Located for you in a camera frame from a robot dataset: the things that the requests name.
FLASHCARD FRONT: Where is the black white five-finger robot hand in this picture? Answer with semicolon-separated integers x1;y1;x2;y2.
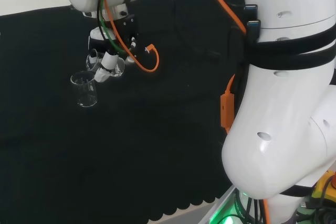
87;14;138;83

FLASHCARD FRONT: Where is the small clear glass beaker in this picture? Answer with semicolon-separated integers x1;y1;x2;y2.
86;49;126;78

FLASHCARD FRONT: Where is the tall clear glass beaker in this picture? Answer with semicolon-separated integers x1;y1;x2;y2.
70;71;99;108

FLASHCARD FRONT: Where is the black bench cloth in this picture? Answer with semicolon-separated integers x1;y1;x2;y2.
0;0;246;224

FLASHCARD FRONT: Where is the black blue USB plug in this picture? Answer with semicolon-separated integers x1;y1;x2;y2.
244;4;259;16
246;19;262;39

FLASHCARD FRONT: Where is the yellow stop button box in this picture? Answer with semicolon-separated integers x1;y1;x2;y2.
311;170;336;207

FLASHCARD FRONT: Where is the green cable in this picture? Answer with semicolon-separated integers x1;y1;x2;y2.
96;0;140;57

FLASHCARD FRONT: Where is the orange cable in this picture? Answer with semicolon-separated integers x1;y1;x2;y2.
103;0;271;224

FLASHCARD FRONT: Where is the grey metal base plate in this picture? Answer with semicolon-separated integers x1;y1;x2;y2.
201;186;253;224

